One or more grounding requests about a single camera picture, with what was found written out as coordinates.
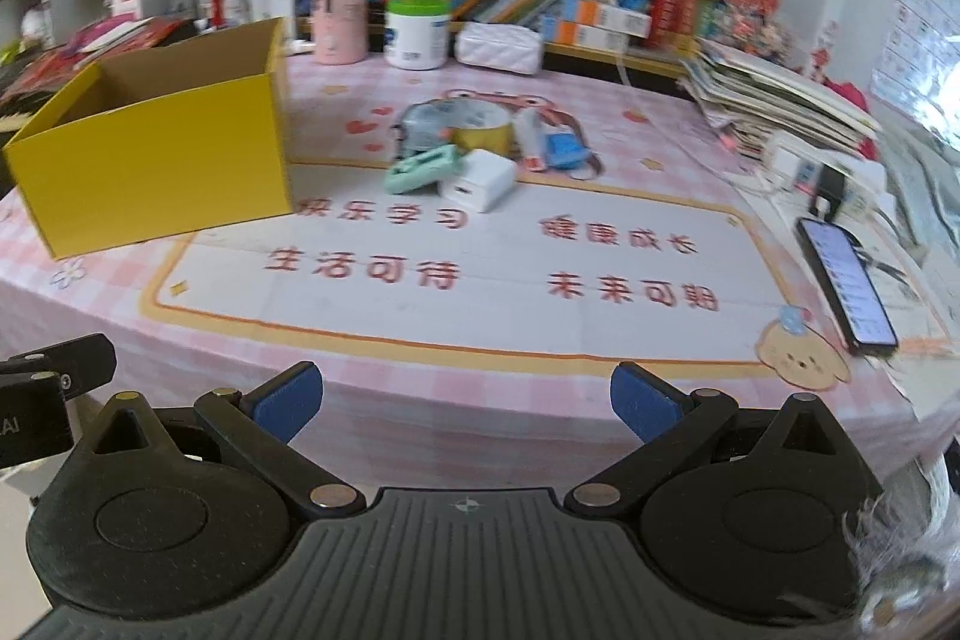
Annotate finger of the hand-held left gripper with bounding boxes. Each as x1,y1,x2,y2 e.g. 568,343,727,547
0,334,117,401

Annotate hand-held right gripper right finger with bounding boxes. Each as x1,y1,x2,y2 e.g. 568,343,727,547
564,361,882,522

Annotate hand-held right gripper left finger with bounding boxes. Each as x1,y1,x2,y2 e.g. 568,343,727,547
71,361,367,525

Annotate yellow cardboard box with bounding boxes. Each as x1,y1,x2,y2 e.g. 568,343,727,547
1,17,295,260

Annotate small blue packet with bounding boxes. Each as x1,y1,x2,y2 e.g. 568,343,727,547
544,131,587,167

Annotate mint green case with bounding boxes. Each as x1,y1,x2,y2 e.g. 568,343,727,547
384,143,462,196

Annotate white charger cube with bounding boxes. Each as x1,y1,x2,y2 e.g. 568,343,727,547
437,149,518,212

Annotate small white red box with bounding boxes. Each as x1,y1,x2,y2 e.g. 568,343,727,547
517,107,550,172

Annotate yellow tape roll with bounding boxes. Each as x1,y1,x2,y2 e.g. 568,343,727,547
409,98,518,158

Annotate black smartphone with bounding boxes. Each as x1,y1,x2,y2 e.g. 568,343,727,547
796,218,899,356

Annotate black power adapter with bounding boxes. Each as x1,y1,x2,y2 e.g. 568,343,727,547
810,164,848,221

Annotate white power strip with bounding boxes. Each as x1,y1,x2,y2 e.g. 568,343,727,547
765,134,890,229

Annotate white papers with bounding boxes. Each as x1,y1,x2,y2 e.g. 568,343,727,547
750,160,960,405

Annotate red booklets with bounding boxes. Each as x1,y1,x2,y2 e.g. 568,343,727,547
0,16,190,112

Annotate stack of magazines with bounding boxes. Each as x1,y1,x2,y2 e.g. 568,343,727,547
679,40,882,163

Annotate blue orange white carton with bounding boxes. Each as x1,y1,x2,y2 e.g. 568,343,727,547
540,16,632,53
559,0,652,40

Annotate white quilted pouch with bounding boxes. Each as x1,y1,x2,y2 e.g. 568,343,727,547
454,21,544,77

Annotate colourful beaded ornament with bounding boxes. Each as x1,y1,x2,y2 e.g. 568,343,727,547
741,16,797,65

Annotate white jar with green lid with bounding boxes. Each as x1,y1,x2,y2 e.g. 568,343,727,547
384,0,453,71

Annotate pink tumbler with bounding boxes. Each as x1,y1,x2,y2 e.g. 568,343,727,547
310,0,370,65

